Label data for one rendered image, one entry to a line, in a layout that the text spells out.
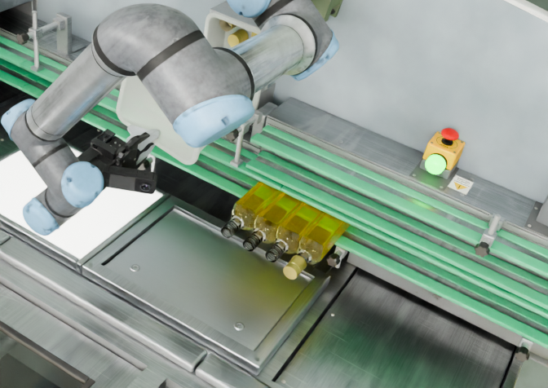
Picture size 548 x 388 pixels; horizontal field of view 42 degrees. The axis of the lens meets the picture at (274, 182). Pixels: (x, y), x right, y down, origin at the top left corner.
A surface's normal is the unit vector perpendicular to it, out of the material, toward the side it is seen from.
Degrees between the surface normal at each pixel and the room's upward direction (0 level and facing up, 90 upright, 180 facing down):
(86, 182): 85
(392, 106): 0
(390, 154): 90
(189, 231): 90
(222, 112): 53
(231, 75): 99
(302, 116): 90
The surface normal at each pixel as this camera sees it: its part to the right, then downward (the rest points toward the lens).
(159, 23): 0.03, -0.40
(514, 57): -0.49, 0.45
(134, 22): -0.36, -0.37
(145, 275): 0.16, -0.80
